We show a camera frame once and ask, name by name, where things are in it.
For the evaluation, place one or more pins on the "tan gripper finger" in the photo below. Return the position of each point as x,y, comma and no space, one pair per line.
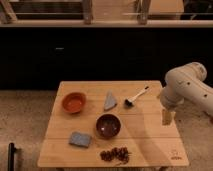
167,116

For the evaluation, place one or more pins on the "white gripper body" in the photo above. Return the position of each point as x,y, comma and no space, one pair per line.
170,99

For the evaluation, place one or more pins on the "white handled black brush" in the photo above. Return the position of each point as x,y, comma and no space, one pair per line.
129,101

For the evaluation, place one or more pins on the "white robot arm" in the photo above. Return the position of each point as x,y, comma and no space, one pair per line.
185,82

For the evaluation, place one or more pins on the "purple bowl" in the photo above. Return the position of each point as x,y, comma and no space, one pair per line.
108,126

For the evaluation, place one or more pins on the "orange bowl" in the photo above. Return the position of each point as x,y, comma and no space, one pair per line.
73,102

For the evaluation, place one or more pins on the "grey folded cloth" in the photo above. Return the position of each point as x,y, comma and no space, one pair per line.
110,101

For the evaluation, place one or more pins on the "bunch of dark grapes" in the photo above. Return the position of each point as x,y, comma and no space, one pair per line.
121,154

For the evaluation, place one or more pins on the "wooden table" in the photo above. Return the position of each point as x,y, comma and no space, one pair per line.
89,117

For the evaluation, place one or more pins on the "blue sponge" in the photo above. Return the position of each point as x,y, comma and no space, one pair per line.
80,139

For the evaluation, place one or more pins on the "wooden railing shelf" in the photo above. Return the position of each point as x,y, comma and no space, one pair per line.
107,13

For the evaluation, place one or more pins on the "black post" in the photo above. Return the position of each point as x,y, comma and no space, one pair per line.
11,153

